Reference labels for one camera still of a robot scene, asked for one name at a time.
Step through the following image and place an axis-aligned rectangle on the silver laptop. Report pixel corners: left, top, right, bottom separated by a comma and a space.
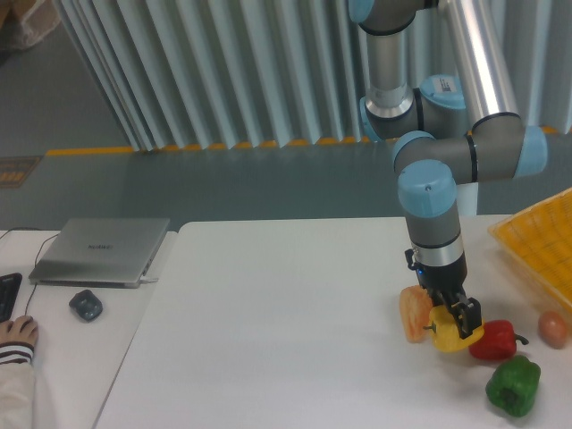
29, 218, 170, 289

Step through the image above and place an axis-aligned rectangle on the white striped sleeve forearm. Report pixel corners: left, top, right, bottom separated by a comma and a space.
1, 341, 35, 428

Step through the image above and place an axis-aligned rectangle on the brown onion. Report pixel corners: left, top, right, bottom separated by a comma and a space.
537, 311, 568, 349

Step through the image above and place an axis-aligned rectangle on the dark earbud case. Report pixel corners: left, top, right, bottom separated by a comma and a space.
69, 290, 103, 323

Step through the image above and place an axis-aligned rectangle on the black mouse cable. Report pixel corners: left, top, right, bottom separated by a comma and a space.
0, 226, 62, 318

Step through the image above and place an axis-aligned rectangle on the green bell pepper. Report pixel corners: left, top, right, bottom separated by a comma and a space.
485, 355, 542, 417

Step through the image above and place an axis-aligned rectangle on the white laptop cable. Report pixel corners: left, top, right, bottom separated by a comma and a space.
141, 257, 160, 285

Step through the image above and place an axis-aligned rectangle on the yellow wicker basket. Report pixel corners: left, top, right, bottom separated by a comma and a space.
488, 189, 571, 313

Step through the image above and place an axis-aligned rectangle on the person's hand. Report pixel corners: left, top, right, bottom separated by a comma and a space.
0, 315, 38, 349

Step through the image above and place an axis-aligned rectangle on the black computer mouse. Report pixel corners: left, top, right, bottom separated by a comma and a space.
13, 315, 38, 347

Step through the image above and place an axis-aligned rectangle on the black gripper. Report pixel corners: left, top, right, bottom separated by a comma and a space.
405, 249, 483, 336

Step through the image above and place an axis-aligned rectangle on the orange toast slice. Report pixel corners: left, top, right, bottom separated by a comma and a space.
399, 285, 433, 343

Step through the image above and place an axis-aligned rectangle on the black keyboard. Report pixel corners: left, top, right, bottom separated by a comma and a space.
0, 273, 22, 323

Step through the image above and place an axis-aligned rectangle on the yellow bell pepper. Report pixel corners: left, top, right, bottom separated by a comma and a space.
423, 306, 484, 353

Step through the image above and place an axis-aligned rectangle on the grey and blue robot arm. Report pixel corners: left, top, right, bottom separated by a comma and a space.
349, 1, 548, 339

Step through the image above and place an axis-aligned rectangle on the red bell pepper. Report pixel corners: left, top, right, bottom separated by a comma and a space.
468, 320, 529, 361

